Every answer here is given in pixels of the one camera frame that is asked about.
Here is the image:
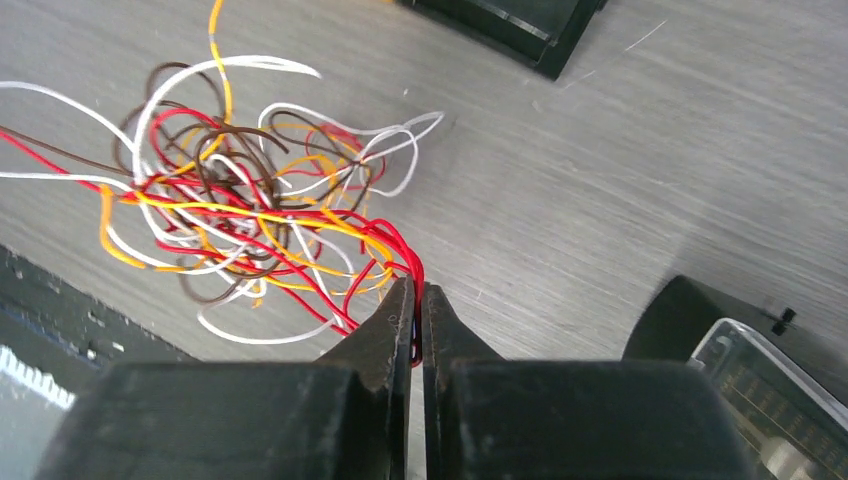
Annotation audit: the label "coloured wire bundle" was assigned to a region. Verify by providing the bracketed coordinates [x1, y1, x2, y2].
[0, 0, 446, 369]

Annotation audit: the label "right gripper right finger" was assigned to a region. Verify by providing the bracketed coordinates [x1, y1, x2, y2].
[421, 285, 755, 479]

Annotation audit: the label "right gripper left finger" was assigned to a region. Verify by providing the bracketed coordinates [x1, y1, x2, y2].
[36, 278, 415, 479]

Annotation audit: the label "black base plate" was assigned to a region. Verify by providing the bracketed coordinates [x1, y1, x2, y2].
[1, 247, 195, 394]

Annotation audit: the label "black clear-topped device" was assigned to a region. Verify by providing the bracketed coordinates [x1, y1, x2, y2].
[622, 275, 847, 479]

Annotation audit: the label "slotted cable duct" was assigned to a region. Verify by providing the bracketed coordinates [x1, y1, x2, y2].
[1, 345, 76, 411]

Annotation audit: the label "black plastic bin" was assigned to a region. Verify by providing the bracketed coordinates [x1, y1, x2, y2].
[399, 0, 606, 81]

